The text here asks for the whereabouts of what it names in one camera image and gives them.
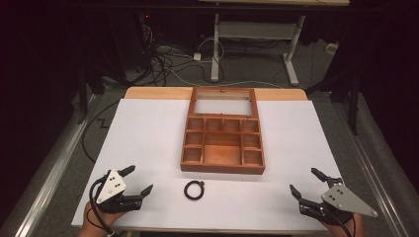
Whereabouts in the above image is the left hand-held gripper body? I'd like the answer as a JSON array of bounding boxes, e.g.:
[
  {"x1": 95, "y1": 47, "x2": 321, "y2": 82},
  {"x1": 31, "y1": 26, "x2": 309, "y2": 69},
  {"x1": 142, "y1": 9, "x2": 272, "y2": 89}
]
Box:
[{"x1": 94, "y1": 169, "x2": 143, "y2": 214}]

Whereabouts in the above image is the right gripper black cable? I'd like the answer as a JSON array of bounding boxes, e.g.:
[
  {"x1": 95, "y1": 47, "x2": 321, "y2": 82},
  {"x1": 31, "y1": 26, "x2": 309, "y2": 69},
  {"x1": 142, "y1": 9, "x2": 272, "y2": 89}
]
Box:
[{"x1": 324, "y1": 207, "x2": 358, "y2": 237}]

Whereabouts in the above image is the black ring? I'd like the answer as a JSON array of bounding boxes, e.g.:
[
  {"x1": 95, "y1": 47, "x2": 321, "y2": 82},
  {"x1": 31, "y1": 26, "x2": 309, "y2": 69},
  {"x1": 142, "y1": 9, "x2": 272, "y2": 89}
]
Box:
[{"x1": 183, "y1": 180, "x2": 206, "y2": 201}]

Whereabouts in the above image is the black metal stand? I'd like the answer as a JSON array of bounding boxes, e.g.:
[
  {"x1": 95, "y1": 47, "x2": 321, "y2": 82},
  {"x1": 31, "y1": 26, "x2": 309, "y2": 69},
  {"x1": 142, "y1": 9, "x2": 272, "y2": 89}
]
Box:
[
  {"x1": 304, "y1": 6, "x2": 367, "y2": 136},
  {"x1": 77, "y1": 65, "x2": 110, "y2": 125}
]

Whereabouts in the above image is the white table mat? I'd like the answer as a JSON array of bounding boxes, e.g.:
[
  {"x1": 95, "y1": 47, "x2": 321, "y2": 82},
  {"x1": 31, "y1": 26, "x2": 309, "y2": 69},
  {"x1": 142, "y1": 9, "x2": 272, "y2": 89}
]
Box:
[{"x1": 71, "y1": 98, "x2": 344, "y2": 232}]

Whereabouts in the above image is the black floor cable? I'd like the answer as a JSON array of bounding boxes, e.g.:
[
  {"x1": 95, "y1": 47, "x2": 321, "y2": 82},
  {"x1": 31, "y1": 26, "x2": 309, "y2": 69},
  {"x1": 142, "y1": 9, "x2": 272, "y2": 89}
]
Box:
[{"x1": 81, "y1": 100, "x2": 121, "y2": 164}]

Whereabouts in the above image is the tangle of floor cables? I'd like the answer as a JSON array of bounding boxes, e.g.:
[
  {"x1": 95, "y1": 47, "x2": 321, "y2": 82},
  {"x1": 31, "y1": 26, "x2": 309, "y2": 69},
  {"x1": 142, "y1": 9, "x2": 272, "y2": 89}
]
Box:
[{"x1": 139, "y1": 23, "x2": 228, "y2": 87}]

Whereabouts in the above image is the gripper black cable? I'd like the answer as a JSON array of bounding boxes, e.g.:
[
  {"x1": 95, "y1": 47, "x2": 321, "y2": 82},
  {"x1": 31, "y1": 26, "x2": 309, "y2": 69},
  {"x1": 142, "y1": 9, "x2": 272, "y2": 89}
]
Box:
[
  {"x1": 324, "y1": 207, "x2": 358, "y2": 237},
  {"x1": 88, "y1": 173, "x2": 117, "y2": 237}
]

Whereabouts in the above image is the white metal desk frame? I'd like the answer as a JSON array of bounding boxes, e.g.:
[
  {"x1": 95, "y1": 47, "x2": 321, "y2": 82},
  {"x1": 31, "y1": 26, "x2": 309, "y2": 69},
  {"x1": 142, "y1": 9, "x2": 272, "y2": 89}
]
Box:
[{"x1": 209, "y1": 13, "x2": 306, "y2": 87}]

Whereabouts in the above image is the person's right hand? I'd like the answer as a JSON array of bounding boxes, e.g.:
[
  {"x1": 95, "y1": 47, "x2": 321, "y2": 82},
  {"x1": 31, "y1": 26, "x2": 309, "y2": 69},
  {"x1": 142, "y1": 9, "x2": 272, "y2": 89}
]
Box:
[{"x1": 320, "y1": 211, "x2": 365, "y2": 237}]

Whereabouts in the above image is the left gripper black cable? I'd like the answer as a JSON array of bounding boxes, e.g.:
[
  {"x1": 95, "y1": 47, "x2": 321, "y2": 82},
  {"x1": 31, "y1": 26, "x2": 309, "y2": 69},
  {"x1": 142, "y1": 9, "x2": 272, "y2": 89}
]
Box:
[{"x1": 88, "y1": 173, "x2": 117, "y2": 237}]

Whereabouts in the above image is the wooden compartment box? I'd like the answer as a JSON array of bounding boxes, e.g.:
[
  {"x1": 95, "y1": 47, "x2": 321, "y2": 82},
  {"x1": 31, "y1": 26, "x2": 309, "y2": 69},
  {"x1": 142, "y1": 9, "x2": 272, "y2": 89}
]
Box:
[{"x1": 180, "y1": 86, "x2": 267, "y2": 176}]

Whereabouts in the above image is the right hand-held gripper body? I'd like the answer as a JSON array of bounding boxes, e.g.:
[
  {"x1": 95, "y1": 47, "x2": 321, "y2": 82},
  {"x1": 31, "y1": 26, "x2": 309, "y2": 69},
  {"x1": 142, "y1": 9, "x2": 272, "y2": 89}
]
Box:
[{"x1": 298, "y1": 177, "x2": 378, "y2": 226}]

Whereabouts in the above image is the person's left hand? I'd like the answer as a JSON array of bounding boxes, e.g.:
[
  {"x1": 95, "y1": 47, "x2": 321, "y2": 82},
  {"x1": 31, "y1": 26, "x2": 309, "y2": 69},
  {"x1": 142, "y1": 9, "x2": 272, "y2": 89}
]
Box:
[{"x1": 77, "y1": 200, "x2": 127, "y2": 237}]

